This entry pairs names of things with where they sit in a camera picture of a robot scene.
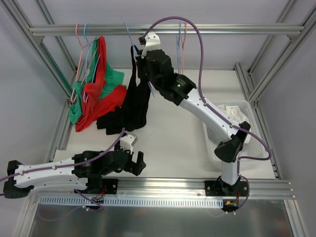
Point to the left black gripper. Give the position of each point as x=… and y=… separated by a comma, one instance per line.
x=132, y=162

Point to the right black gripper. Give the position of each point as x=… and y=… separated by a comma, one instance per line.
x=142, y=62

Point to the blue hanger of black top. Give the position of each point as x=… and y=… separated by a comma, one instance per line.
x=135, y=52

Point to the blue hanger of white top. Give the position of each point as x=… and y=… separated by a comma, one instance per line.
x=178, y=39

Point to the pink hanger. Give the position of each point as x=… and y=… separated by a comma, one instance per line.
x=183, y=40
x=82, y=47

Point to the black tank top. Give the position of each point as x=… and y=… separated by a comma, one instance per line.
x=132, y=114

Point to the white tank top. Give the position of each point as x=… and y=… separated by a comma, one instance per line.
x=235, y=113

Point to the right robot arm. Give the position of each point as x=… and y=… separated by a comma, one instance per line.
x=183, y=92

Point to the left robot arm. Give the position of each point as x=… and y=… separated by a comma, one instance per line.
x=84, y=172

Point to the green tank top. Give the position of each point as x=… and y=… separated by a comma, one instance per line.
x=111, y=76

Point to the blue hanger of red top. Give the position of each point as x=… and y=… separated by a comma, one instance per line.
x=86, y=61

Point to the red tank top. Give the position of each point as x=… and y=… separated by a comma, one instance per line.
x=101, y=103

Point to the white plastic basket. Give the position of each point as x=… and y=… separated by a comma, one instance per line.
x=253, y=148

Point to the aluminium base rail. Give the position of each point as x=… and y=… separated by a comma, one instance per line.
x=194, y=187

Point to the aluminium frame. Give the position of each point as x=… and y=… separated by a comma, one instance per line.
x=31, y=99

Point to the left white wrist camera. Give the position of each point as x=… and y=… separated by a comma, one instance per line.
x=127, y=141

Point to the aluminium hanging rail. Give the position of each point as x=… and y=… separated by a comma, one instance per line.
x=165, y=29

